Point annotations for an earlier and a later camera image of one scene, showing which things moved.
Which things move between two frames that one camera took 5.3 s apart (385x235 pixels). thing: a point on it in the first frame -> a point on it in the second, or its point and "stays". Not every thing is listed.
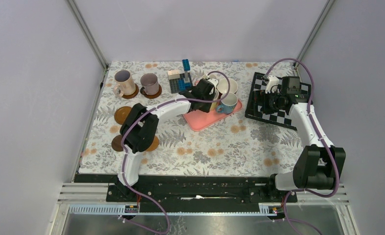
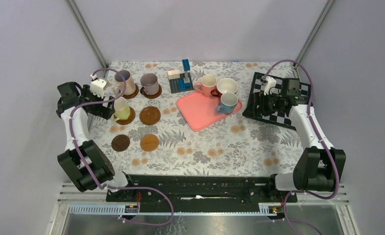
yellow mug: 214,105 -> 121,111
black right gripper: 260,96 stays
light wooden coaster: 154,145 stays
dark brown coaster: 116,143 stays
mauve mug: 150,83 stays
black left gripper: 205,107 -> 105,111
